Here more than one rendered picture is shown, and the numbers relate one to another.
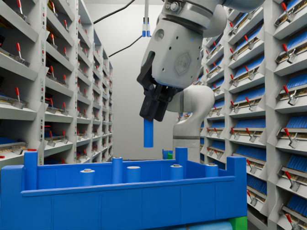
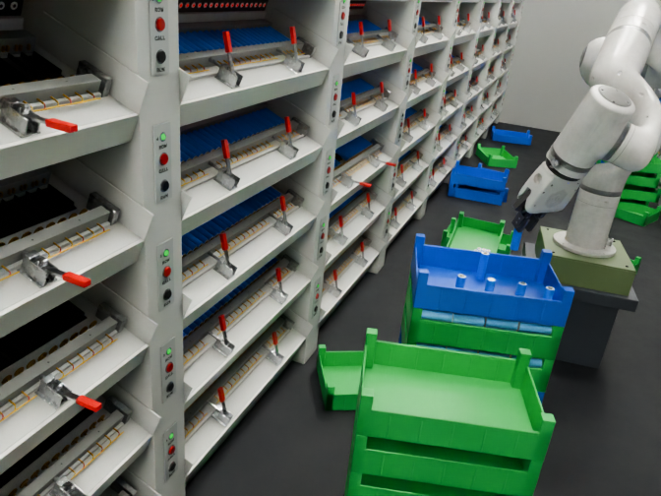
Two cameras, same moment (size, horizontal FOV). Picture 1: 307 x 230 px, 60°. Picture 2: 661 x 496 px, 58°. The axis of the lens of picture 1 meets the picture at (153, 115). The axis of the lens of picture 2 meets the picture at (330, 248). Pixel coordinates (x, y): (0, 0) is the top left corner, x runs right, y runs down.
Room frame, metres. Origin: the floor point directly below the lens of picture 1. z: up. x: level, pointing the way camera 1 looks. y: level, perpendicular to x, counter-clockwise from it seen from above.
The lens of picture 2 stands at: (-0.75, -0.09, 1.06)
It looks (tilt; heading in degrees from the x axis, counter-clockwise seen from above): 24 degrees down; 23
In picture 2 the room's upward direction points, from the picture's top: 6 degrees clockwise
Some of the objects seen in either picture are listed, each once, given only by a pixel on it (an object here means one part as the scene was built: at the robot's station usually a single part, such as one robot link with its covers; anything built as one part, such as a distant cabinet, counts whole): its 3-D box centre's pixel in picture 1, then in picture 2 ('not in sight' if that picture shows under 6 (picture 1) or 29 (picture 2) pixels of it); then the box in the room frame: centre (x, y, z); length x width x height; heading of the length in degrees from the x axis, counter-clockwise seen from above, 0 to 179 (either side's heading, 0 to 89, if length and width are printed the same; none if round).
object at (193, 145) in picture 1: (186, 159); (591, 217); (1.18, -0.14, 0.46); 0.19 x 0.19 x 0.18
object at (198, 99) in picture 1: (193, 112); (624, 155); (1.18, -0.18, 0.67); 0.19 x 0.12 x 0.24; 85
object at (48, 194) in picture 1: (124, 180); (485, 277); (0.41, 0.05, 0.52); 0.30 x 0.20 x 0.08; 109
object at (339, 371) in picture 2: not in sight; (373, 375); (0.60, 0.31, 0.04); 0.30 x 0.20 x 0.08; 123
